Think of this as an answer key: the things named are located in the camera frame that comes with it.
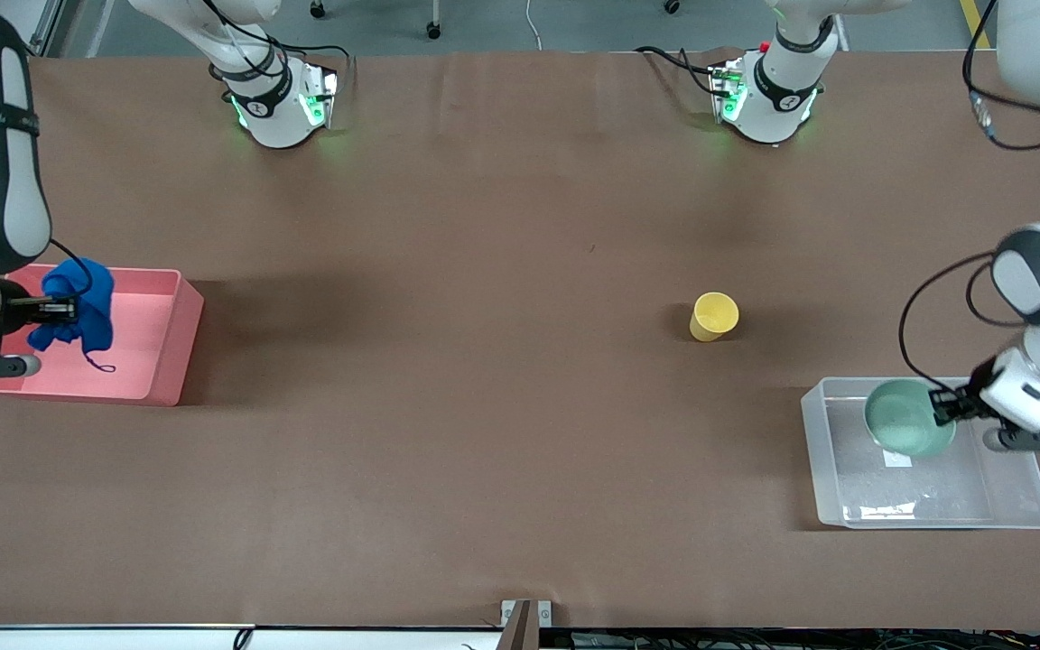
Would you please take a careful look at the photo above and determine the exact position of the blue cloth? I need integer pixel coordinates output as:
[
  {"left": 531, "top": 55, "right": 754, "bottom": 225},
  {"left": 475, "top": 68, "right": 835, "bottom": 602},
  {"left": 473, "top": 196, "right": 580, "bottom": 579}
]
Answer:
[{"left": 29, "top": 258, "right": 116, "bottom": 373}]

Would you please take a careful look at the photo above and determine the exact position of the mint green bowl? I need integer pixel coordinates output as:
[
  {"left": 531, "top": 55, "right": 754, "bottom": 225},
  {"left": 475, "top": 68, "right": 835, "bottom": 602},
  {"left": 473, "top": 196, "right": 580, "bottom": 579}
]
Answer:
[{"left": 864, "top": 378, "right": 957, "bottom": 458}]

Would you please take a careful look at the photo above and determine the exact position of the yellow plastic cup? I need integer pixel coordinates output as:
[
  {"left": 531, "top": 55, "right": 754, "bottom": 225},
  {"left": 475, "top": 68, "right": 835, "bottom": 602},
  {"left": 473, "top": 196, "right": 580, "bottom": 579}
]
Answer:
[{"left": 689, "top": 292, "right": 740, "bottom": 343}]

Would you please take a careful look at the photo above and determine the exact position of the clear plastic storage box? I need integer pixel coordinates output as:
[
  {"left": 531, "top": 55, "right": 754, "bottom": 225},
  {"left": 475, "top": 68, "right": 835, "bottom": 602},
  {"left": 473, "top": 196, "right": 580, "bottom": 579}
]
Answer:
[{"left": 801, "top": 376, "right": 1040, "bottom": 530}]

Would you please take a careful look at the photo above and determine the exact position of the pink plastic bin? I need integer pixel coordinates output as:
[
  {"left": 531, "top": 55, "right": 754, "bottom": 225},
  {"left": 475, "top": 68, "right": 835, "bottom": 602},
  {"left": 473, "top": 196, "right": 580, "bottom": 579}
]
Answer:
[{"left": 0, "top": 265, "right": 205, "bottom": 407}]

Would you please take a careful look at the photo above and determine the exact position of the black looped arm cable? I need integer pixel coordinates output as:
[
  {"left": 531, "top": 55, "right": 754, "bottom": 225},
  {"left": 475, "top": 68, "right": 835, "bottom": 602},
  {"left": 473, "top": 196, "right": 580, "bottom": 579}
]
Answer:
[{"left": 898, "top": 251, "right": 1026, "bottom": 394}]

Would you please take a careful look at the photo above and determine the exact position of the aluminium frame post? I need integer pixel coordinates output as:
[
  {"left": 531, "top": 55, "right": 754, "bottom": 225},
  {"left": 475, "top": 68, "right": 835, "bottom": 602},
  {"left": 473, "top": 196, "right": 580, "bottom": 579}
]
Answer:
[{"left": 28, "top": 0, "right": 66, "bottom": 57}]

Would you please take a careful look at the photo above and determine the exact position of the white table edge rail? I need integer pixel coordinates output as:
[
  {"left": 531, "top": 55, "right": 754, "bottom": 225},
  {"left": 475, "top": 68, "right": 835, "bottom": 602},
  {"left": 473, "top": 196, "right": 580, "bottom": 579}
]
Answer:
[{"left": 0, "top": 623, "right": 503, "bottom": 650}]

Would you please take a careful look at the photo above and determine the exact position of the black cable with connector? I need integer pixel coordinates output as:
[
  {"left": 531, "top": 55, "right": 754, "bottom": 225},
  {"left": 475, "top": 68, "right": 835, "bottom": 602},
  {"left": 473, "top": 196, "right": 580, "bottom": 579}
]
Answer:
[{"left": 961, "top": 0, "right": 1040, "bottom": 152}]

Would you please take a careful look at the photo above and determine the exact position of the black base cable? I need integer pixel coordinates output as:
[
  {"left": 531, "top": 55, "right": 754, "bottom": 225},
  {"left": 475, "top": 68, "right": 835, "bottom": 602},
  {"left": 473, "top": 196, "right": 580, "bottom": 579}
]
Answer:
[
  {"left": 636, "top": 45, "right": 725, "bottom": 96},
  {"left": 200, "top": 0, "right": 354, "bottom": 100}
]

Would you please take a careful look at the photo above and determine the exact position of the grey metal bracket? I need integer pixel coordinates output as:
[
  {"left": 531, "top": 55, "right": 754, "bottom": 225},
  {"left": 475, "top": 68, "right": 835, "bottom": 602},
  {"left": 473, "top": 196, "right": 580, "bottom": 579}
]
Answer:
[{"left": 500, "top": 599, "right": 553, "bottom": 650}]

